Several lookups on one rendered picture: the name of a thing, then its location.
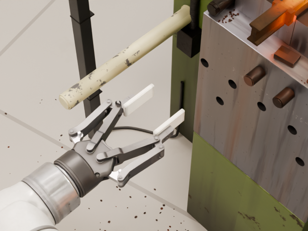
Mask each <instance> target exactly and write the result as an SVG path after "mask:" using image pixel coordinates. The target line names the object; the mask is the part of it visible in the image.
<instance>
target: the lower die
mask: <svg viewBox="0 0 308 231"><path fill-rule="evenodd" d="M273 1H274V0H235V6H234V7H235V8H237V9H238V10H239V11H241V12H242V13H244V14H245V15H246V16H248V17H249V18H251V19H252V20H255V19H256V18H257V17H259V16H260V15H261V14H263V13H264V12H265V11H267V10H268V9H269V8H270V7H272V3H273ZM273 34H274V35H275V36H277V37H278V38H279V39H281V40H282V41H284V42H285V43H287V44H288V45H290V46H291V47H292V48H294V49H295V50H297V51H298V52H299V53H301V54H302V55H304V56H305V57H307V58H308V2H307V3H306V4H304V5H303V6H302V7H301V8H299V9H298V10H297V11H296V12H295V15H294V19H293V23H292V24H291V25H289V26H287V25H286V24H284V26H282V27H281V28H280V29H278V30H277V31H276V32H275V33H273Z"/></svg>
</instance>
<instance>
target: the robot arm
mask: <svg viewBox="0 0 308 231"><path fill-rule="evenodd" d="M153 96H154V85H153V84H150V85H148V86H147V87H146V88H145V89H144V90H142V91H141V92H139V93H138V94H137V95H134V94H131V95H129V96H128V97H126V98H125V99H124V100H122V101H120V100H117V101H116V102H115V103H114V102H112V100H111V99H107V100H106V101H105V102H103V103H102V104H101V105H100V106H99V107H98V108H97V109H96V110H95V111H94V112H93V113H91V114H90V115H89V116H88V117H87V118H86V119H85V120H84V121H83V122H82V123H81V124H79V125H78V126H76V127H73V128H71V129H69V131H68V134H69V139H70V141H71V142H73V143H74V146H73V148H72V149H71V150H68V151H67V152H65V153H64V154H63V155H62V156H60V157H59V158H58V159H56V160H55V161H54V163H50V162H45V163H44V164H42V165H41V166H40V167H39V168H37V169H36V170H35V171H33V172H32V173H31V174H29V175H28V176H26V177H24V178H23V179H22V180H21V181H20V182H18V183H17V184H15V185H13V186H11V187H8V188H5V189H3V190H1V191H0V231H59V230H58V229H57V228H56V227H55V225H56V224H59V223H60V222H61V220H62V219H64V218H65V217H66V216H67V215H69V214H70V213H71V212H72V211H73V210H75V209H76V208H77V207H78V206H79V205H80V203H81V200H80V198H83V197H84V196H85V195H86V194H88V193H89V192H90V191H92V190H93V189H94V188H95V187H97V186H98V184H99V183H100V182H102V181H104V180H108V179H111V180H113V181H115V182H116V183H117V184H118V187H120V188H123V187H124V186H125V185H126V184H127V182H128V181H129V180H130V179H131V178H132V177H134V176H135V175H137V174H138V173H140V172H141V171H143V170H145V169H146V168H148V167H149V166H151V165H152V164H153V163H155V162H157V161H158V160H160V159H161V158H163V157H164V155H165V147H164V145H163V143H164V142H165V141H166V140H168V139H169V138H170V137H171V136H173V134H174V128H176V127H177V126H178V125H179V124H181V123H182V122H183V121H184V115H185V111H184V109H181V110H179V111H178V112H177V113H175V114H174V115H173V116H172V117H171V118H169V119H168V120H167V121H166V122H164V123H163V124H162V125H161V126H159V127H158V128H157V129H155V130H154V131H153V137H150V138H147V139H145V140H142V141H139V142H136V143H133V144H131V145H128V146H125V147H123V148H115V149H113V148H111V147H109V146H108V145H107V144H106V142H105V141H106V139H107V138H108V136H109V135H110V133H111V131H112V130H113V128H114V127H115V125H116V124H117V122H118V120H119V119H120V117H121V116H122V113H123V115H124V116H125V117H127V116H128V115H129V114H131V113H132V112H133V111H134V110H136V109H137V108H138V107H140V106H141V105H142V104H144V103H145V102H146V101H148V100H149V99H150V98H152V97H153ZM105 117H107V118H106V119H105V121H104V123H103V124H102V126H101V127H100V129H99V130H98V131H97V132H96V133H95V135H94V136H93V138H92V139H91V140H84V141H82V140H83V138H84V137H85V136H86V135H88V134H89V133H90V132H91V131H92V130H93V129H94V128H95V127H96V126H97V125H98V124H99V123H100V122H101V121H102V120H103V119H104V118H105ZM140 155H142V156H141V157H139V158H137V159H136V160H134V161H133V162H131V163H130V164H128V165H127V166H125V167H124V168H123V169H119V170H118V171H116V172H113V170H114V166H117V165H120V164H122V163H123V162H124V161H126V160H129V159H132V158H135V157H138V156H140Z"/></svg>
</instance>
